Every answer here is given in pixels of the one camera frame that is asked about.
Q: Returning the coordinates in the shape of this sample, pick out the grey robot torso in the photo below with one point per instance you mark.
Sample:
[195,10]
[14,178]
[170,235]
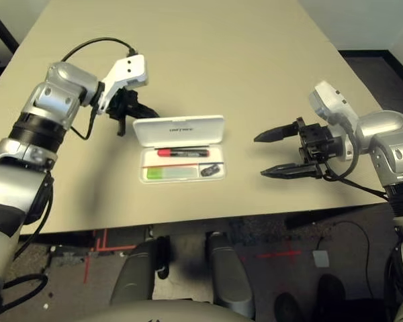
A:
[161,312]

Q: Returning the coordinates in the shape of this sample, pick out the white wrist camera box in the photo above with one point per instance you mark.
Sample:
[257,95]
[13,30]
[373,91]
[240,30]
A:
[131,67]
[329,100]

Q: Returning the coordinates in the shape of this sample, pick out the white plastic pencil case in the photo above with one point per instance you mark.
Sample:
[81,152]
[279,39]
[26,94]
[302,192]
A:
[174,129]

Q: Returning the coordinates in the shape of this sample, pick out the grey robot left leg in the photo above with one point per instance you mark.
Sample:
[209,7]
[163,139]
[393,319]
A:
[137,268]

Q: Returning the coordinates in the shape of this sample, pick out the white square floor patch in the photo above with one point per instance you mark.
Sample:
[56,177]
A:
[321,258]

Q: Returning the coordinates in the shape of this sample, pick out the green translucent plastic box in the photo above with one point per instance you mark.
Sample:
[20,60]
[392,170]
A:
[154,173]

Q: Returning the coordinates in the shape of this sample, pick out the side table with black legs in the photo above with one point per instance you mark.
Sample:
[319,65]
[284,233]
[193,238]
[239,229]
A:
[1,28]

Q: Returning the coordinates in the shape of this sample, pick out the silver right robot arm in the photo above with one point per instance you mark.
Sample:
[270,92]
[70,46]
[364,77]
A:
[386,131]

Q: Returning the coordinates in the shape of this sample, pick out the black whiteboard marker red cap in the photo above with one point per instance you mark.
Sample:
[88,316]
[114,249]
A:
[188,153]

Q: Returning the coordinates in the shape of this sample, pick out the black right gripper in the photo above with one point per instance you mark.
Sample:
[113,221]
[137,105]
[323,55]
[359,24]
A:
[315,139]

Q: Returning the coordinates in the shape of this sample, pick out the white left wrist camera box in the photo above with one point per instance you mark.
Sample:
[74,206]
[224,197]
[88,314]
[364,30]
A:
[131,67]

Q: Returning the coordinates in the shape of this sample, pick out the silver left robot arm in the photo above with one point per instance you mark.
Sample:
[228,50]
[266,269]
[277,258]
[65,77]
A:
[53,97]

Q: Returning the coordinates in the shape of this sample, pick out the grey robot right leg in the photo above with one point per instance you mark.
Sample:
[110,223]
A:
[228,271]

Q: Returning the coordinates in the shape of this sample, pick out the grey robot leg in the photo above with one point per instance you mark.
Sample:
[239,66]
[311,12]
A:
[228,271]
[137,268]

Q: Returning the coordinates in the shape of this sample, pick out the large black shoe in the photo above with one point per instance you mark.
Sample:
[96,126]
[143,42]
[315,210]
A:
[330,295]

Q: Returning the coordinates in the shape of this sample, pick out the small black silver stationery item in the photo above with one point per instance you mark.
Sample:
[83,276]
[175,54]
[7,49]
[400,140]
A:
[210,170]

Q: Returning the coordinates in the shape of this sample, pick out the red floor tape lines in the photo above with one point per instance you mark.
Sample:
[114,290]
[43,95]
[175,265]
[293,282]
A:
[105,239]

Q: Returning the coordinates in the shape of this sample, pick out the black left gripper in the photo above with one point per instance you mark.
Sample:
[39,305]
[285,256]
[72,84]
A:
[124,102]

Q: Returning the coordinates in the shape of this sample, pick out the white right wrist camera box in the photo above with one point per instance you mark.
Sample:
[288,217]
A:
[329,100]

